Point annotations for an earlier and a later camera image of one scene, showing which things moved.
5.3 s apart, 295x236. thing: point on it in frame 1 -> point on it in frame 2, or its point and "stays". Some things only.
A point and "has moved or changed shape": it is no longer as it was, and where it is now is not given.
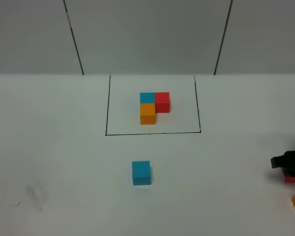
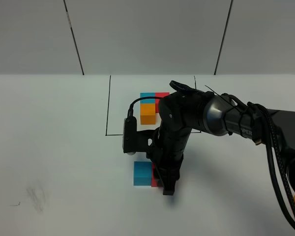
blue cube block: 141,172 stays
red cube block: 290,179 has moved or changed shape
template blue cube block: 147,98 stays
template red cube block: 162,102 stays
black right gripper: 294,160 -> 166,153
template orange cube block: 147,113 stays
